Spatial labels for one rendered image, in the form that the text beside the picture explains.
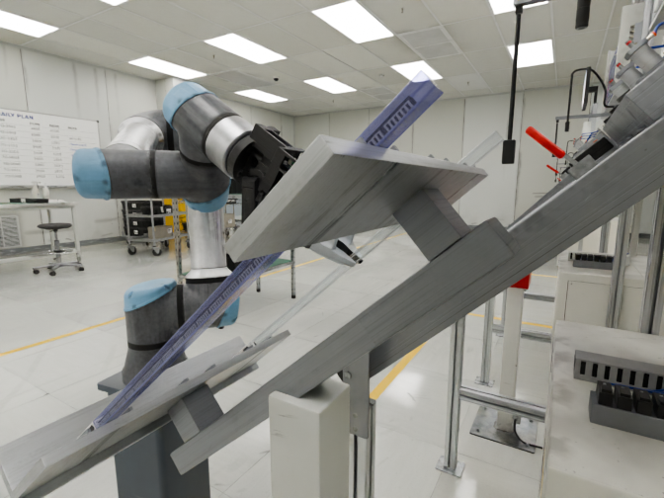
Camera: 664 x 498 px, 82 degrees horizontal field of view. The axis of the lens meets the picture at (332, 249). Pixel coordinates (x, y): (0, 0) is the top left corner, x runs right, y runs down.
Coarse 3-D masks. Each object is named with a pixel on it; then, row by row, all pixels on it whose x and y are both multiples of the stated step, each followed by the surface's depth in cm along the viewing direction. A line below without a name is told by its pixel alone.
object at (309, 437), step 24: (336, 384) 39; (288, 408) 36; (312, 408) 35; (336, 408) 37; (288, 432) 36; (312, 432) 35; (336, 432) 37; (288, 456) 37; (312, 456) 35; (336, 456) 38; (288, 480) 37; (312, 480) 36; (336, 480) 38
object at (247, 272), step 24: (408, 96) 17; (432, 96) 17; (384, 120) 18; (408, 120) 18; (384, 144) 19; (240, 264) 24; (264, 264) 24; (240, 288) 25; (216, 312) 27; (192, 336) 28; (168, 360) 30; (144, 384) 32; (120, 408) 35
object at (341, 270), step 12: (492, 132) 36; (480, 144) 37; (492, 144) 36; (468, 156) 37; (480, 156) 37; (384, 228) 43; (396, 228) 42; (372, 240) 44; (360, 252) 45; (336, 276) 47; (312, 288) 49; (324, 288) 48; (300, 300) 50; (312, 300) 51; (288, 312) 52; (276, 324) 53; (264, 336) 55
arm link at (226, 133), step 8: (224, 120) 50; (232, 120) 51; (240, 120) 51; (216, 128) 50; (224, 128) 50; (232, 128) 50; (240, 128) 50; (248, 128) 50; (208, 136) 50; (216, 136) 50; (224, 136) 49; (232, 136) 49; (240, 136) 49; (208, 144) 51; (216, 144) 50; (224, 144) 49; (232, 144) 49; (208, 152) 51; (216, 152) 50; (224, 152) 49; (216, 160) 51; (224, 160) 50; (224, 168) 51
